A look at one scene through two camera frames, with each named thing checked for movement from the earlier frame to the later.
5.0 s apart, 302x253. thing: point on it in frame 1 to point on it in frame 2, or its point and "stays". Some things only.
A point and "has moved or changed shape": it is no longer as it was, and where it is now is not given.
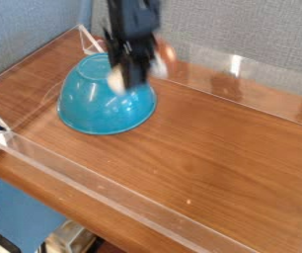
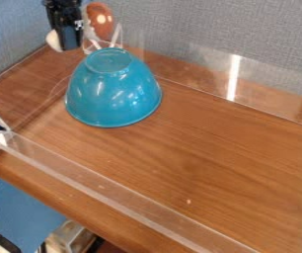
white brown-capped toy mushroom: x=162 y=56 to x=97 y=25
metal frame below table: x=69 y=238 stays
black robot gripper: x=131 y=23 to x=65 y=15
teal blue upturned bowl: x=89 y=108 has moved or changed shape
